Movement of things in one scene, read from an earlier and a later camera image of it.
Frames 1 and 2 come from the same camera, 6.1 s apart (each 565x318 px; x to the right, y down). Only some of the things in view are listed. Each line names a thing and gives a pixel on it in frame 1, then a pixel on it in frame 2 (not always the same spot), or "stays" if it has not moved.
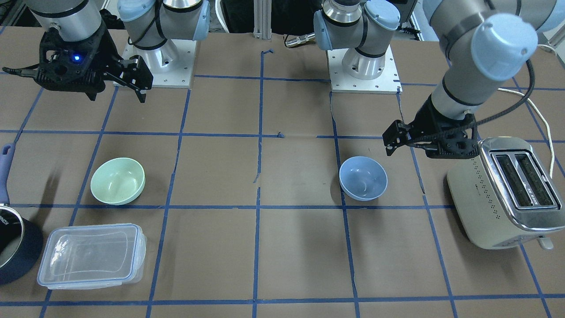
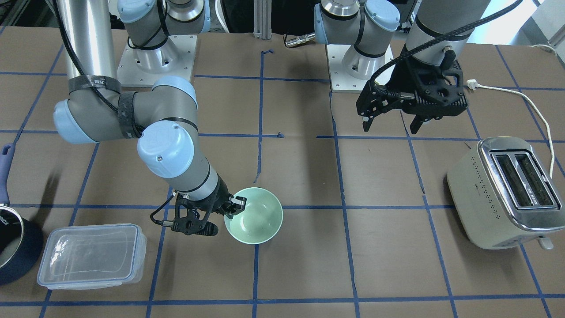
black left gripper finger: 398,132 to 373,101
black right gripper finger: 136,72 to 234,206
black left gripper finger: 392,142 to 419,119
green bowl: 118,181 to 260,221
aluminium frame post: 262,19 stays
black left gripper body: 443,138 to 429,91
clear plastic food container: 90,256 stays
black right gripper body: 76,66 to 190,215
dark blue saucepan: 21,238 stays
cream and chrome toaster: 506,196 stays
